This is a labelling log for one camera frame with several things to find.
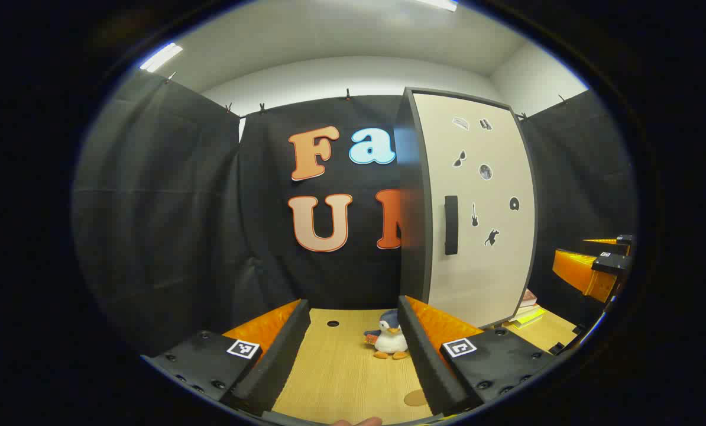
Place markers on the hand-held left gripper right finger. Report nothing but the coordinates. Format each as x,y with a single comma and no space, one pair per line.
424,367

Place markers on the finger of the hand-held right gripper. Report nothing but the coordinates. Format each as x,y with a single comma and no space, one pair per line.
622,244
583,272

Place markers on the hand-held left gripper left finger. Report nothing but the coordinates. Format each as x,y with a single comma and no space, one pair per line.
276,361

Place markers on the round brown coaster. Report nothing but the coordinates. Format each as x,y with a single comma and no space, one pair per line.
415,398

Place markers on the white cabinet door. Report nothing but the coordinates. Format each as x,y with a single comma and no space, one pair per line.
483,278

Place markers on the plush penguin toy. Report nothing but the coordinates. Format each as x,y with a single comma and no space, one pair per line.
390,340

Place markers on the pink and white book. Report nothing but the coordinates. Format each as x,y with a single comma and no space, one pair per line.
527,299

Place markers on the black backdrop cloth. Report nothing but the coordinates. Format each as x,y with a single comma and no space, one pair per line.
181,207

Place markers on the long ceiling light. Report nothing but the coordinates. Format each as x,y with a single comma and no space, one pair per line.
161,57
439,4

